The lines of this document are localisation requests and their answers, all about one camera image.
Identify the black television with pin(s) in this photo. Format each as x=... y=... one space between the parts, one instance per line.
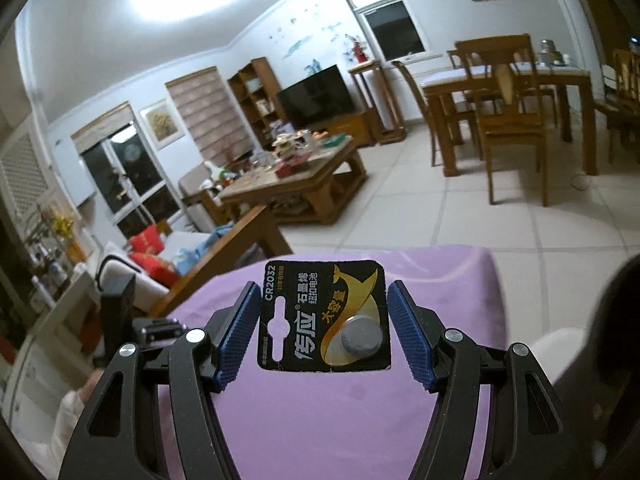
x=315 y=97

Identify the wooden television cabinet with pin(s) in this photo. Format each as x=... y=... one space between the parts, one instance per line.
x=355 y=130

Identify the beige wooden armchair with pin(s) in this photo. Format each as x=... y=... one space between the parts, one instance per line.
x=192 y=180

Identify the white lattice cabinet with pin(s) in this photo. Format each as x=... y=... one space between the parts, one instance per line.
x=25 y=170

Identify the wooden bookshelf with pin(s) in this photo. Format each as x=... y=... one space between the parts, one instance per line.
x=234 y=91

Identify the white cluttered side shelf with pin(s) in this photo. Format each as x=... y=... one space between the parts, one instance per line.
x=65 y=290

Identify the white standing air conditioner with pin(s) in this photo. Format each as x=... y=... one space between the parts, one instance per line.
x=575 y=20

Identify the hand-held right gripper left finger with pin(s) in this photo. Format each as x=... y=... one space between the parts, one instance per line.
x=240 y=340

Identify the framed sunflower painting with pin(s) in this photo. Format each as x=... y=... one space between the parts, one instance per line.
x=161 y=124

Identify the blue cloth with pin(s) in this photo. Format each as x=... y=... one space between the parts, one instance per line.
x=200 y=255

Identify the wooden dining chair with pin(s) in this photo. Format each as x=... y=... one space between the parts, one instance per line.
x=457 y=60
x=625 y=70
x=510 y=120
x=412 y=90

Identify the wooden dining table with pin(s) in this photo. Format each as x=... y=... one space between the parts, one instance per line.
x=550 y=74

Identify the wooden sofa white cushions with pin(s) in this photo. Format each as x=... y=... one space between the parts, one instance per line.
x=250 y=230

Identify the glass balcony door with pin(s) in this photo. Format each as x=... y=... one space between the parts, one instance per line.
x=125 y=185

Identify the red cushion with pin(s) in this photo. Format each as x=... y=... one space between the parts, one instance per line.
x=155 y=267
x=147 y=240

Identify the person's left forearm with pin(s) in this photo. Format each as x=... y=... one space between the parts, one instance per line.
x=70 y=420

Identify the white wooden model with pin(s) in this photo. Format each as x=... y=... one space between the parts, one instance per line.
x=295 y=146

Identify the wooden coffee table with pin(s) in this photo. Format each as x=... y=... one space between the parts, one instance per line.
x=325 y=160

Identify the red box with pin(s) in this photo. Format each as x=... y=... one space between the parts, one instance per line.
x=292 y=169

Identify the purple printed tablecloth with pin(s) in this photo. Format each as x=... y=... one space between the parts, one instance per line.
x=325 y=420

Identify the tall wooden plant stand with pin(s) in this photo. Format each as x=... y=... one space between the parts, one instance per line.
x=365 y=66

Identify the pile of plush toys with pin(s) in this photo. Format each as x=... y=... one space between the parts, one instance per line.
x=220 y=172

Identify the white framed window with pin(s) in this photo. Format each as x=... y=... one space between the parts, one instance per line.
x=395 y=30

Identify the metal kettle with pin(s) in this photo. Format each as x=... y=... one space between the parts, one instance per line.
x=549 y=52

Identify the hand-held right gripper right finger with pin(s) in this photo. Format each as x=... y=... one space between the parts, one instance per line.
x=410 y=335

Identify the striped roller blind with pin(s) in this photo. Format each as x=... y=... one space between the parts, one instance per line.
x=205 y=115

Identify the red vase with plant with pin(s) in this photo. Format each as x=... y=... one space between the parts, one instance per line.
x=357 y=52

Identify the black button battery card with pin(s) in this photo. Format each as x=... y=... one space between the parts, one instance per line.
x=310 y=340

